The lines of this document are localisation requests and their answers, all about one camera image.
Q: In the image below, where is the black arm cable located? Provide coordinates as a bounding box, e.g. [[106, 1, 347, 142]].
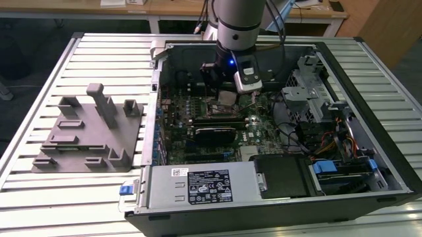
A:
[[263, 0, 291, 83]]

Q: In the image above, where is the hanging cable with plug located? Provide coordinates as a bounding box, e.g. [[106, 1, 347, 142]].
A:
[[194, 0, 211, 34]]

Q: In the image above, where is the thin metal locking lever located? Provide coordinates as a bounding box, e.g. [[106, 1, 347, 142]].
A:
[[238, 102, 258, 113]]

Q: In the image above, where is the silver CPU chip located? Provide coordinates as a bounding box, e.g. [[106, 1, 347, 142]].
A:
[[216, 90, 238, 108]]

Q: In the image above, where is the black PC case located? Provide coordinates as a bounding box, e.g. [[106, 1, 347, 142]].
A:
[[118, 39, 422, 237]]

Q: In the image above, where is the wooden cabinet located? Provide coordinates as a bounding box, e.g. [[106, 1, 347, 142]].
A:
[[335, 0, 422, 69]]

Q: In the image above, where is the orange yellow wire bundle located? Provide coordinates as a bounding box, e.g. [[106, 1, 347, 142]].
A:
[[311, 117, 361, 158]]

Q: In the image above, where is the black graphics card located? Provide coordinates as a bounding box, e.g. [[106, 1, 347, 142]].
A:
[[192, 127, 237, 144]]

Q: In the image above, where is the silver power supply unit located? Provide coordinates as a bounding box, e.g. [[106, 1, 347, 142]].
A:
[[144, 164, 266, 210]]

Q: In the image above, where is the silver chipset heatsink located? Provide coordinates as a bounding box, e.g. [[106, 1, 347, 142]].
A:
[[239, 146, 261, 161]]

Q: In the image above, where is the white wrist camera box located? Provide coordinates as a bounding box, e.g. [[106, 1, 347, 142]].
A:
[[232, 56, 265, 95]]

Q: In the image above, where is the green motherboard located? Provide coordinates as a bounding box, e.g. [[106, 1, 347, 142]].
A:
[[155, 86, 298, 166]]

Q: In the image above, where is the hard disk in blue carrier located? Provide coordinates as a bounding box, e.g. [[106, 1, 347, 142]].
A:
[[311, 159, 371, 196]]

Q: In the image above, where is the metal drive cage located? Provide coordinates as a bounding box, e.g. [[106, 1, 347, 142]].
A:
[[279, 55, 331, 124]]

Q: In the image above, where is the black looped wire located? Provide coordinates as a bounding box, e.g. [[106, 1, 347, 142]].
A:
[[275, 122, 317, 157]]

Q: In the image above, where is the black plastic shroud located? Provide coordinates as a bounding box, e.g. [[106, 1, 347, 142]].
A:
[[250, 154, 315, 199]]

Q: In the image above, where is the grey parts rack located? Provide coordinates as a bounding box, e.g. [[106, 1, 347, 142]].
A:
[[30, 83, 148, 173]]

